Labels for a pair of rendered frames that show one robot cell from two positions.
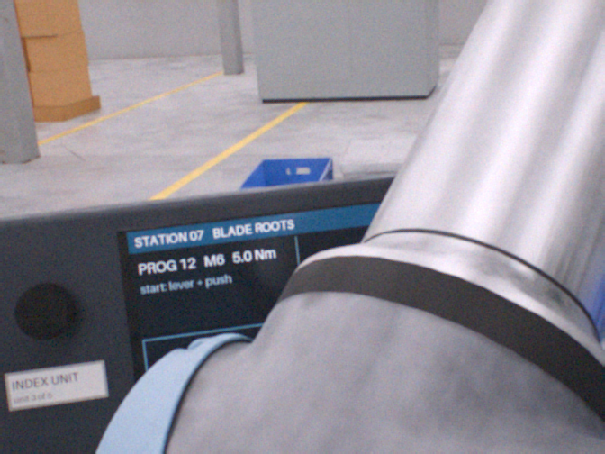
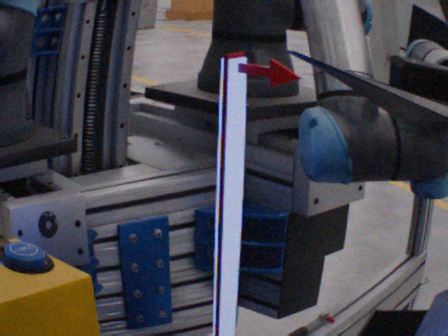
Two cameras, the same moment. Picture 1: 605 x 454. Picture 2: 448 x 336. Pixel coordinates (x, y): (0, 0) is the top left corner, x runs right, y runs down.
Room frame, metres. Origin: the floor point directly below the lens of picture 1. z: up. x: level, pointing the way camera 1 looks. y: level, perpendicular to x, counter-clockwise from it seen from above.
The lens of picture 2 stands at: (1.08, -1.22, 1.30)
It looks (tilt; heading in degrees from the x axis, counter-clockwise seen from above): 15 degrees down; 133
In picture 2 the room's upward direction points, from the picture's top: 2 degrees clockwise
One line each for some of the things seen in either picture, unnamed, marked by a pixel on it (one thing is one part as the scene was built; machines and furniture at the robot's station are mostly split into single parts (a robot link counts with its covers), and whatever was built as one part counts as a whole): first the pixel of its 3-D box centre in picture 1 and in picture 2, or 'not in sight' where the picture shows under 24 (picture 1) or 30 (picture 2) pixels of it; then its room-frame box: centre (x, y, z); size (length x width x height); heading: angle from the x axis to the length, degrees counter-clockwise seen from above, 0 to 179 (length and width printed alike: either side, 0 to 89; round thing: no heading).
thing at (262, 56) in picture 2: not in sight; (249, 57); (0.10, -0.12, 1.09); 0.15 x 0.15 x 0.10
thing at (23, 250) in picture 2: not in sight; (24, 257); (0.57, -0.89, 1.08); 0.04 x 0.04 x 0.02
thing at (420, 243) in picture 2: not in sight; (424, 191); (0.46, -0.12, 0.96); 0.03 x 0.03 x 0.20; 8
